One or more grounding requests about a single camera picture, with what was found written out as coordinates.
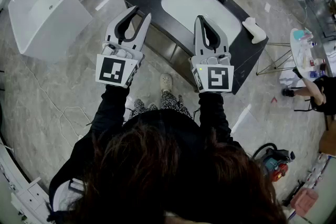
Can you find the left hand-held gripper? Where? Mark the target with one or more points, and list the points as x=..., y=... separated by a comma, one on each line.
x=110, y=70

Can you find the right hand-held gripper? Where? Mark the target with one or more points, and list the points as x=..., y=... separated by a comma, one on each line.
x=218, y=78

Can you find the person's left forearm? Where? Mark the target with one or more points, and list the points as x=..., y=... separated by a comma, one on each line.
x=110, y=107

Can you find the person's right forearm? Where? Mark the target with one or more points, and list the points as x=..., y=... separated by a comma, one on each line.
x=212, y=112

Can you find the white sink basin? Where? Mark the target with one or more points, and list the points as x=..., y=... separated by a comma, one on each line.
x=199, y=8

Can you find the white folded towel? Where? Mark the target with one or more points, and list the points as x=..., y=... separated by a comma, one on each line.
x=256, y=31

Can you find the person's white right shoe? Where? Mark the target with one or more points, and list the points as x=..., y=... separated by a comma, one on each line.
x=166, y=81

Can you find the person's patterned right leg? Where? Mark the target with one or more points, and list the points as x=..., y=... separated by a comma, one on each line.
x=170, y=102

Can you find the person's patterned leg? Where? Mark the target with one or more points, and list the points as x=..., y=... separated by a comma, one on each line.
x=140, y=107
x=170, y=102

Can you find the white freestanding basin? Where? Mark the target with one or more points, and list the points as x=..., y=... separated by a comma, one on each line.
x=52, y=29

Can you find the person's patterned left leg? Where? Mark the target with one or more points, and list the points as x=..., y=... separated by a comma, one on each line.
x=140, y=107

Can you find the round white side table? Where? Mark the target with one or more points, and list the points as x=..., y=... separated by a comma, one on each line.
x=298, y=47

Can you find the person's black jacket torso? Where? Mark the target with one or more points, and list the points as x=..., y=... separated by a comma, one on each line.
x=162, y=119

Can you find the teal red vacuum cleaner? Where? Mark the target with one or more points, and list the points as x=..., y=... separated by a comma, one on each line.
x=275, y=162

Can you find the pink plastic container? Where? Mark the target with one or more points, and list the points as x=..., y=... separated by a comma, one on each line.
x=304, y=202

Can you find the white drawer cabinet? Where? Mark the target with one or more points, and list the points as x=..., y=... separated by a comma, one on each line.
x=31, y=196

